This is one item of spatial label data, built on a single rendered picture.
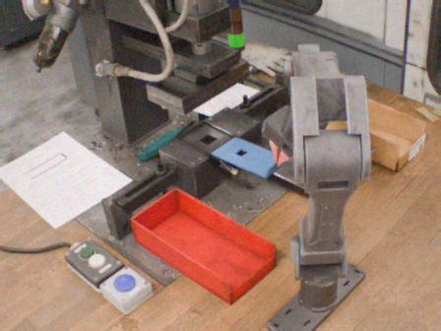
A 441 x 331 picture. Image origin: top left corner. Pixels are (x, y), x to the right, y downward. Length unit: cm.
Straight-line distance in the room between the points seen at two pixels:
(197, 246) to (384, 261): 35
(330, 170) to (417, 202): 55
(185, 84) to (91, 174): 35
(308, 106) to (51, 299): 62
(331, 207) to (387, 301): 31
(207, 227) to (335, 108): 50
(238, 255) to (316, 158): 45
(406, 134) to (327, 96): 67
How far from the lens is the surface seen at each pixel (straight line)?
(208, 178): 124
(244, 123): 131
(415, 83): 161
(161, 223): 121
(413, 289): 108
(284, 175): 126
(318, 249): 92
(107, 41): 131
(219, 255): 112
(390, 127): 142
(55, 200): 133
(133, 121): 141
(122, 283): 106
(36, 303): 113
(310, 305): 101
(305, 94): 72
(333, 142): 71
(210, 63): 113
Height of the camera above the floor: 171
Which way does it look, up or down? 37 degrees down
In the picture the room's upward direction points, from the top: 6 degrees counter-clockwise
